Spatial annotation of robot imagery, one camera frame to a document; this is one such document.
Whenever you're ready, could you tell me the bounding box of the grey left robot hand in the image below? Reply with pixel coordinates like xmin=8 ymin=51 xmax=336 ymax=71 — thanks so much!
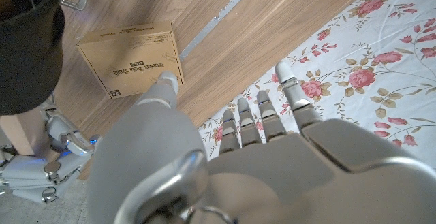
xmin=84 ymin=60 xmax=436 ymax=224

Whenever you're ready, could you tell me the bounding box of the wooden clip hanger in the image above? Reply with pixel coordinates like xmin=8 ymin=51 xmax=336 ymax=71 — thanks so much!
xmin=0 ymin=106 xmax=48 ymax=157

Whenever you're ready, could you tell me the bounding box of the dark fabric belt with buckle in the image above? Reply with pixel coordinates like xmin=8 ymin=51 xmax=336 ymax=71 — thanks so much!
xmin=0 ymin=0 xmax=88 ymax=116

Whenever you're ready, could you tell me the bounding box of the floral backdrop cloth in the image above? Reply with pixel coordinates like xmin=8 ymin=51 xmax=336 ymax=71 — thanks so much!
xmin=197 ymin=0 xmax=436 ymax=170

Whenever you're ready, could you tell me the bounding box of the brown cardboard box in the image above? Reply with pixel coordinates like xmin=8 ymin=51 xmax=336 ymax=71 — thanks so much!
xmin=76 ymin=20 xmax=185 ymax=99

